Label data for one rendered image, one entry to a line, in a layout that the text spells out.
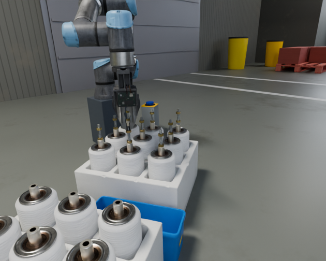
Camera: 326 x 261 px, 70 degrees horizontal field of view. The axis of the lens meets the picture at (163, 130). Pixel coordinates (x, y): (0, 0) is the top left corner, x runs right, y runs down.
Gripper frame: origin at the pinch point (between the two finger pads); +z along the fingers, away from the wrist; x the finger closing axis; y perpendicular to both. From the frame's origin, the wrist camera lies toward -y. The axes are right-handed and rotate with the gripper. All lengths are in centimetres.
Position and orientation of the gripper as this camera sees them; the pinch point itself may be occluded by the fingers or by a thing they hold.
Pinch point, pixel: (128, 125)
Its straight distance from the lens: 81.9
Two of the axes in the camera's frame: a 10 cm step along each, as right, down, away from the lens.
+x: 9.9, -0.7, 1.3
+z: 0.2, 9.4, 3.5
